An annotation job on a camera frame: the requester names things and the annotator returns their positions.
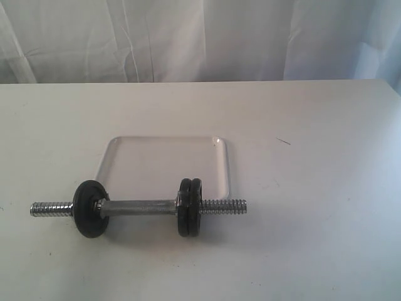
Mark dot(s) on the black weight plate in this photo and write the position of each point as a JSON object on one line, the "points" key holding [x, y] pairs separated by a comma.
{"points": [[85, 214], [182, 207], [194, 216]]}

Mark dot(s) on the silver threaded dumbbell bar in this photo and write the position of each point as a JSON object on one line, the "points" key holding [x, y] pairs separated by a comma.
{"points": [[139, 207]]}

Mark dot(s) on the white plastic tray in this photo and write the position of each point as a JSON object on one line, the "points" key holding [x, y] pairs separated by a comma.
{"points": [[147, 168]]}

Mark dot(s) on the white backdrop curtain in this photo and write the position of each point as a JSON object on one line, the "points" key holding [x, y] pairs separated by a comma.
{"points": [[190, 41]]}

